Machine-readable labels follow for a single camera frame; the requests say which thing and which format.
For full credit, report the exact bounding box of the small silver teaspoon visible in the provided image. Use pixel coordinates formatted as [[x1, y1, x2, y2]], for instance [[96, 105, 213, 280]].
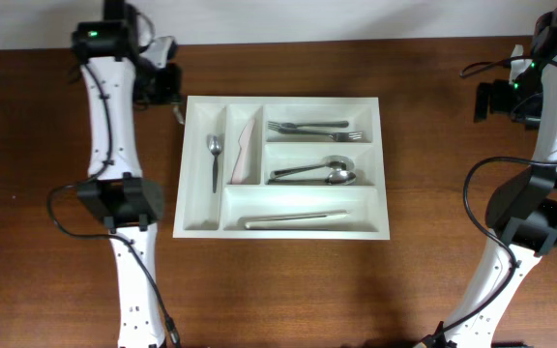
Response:
[[172, 103, 186, 126]]

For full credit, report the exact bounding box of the small dark teaspoon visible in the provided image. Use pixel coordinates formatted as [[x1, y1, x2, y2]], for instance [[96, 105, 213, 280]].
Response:
[[208, 134, 224, 193]]

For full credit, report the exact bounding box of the white plastic knife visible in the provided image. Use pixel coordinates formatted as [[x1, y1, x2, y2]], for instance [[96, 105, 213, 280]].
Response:
[[231, 118, 256, 185]]

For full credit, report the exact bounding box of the silver fork with round handle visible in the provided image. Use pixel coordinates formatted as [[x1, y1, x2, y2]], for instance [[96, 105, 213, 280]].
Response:
[[267, 121, 350, 129]]

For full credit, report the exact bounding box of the silver fork slanted handle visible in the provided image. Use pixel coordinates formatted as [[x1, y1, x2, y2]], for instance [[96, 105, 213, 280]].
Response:
[[277, 128, 364, 142]]

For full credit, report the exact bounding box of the silver tablespoon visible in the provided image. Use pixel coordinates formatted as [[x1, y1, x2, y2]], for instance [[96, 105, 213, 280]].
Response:
[[270, 155, 355, 179], [268, 170, 357, 186]]

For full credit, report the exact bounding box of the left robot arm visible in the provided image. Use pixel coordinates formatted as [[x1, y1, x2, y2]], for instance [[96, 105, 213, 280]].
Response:
[[72, 0, 182, 347]]

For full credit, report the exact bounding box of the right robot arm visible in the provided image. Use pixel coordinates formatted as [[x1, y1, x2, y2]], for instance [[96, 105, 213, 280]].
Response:
[[418, 8, 557, 347]]

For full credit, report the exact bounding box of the white plastic cutlery tray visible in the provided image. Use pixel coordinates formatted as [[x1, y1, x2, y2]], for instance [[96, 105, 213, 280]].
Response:
[[173, 96, 390, 240]]

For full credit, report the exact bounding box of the right black cable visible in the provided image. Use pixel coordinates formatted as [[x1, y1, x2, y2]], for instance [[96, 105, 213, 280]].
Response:
[[432, 55, 557, 339]]

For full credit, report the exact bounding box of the black cable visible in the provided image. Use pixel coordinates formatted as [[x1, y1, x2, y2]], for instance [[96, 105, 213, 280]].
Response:
[[432, 55, 557, 339], [45, 9, 183, 348]]

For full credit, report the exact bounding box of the left black cable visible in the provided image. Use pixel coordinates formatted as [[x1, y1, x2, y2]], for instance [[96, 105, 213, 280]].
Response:
[[45, 9, 183, 348]]

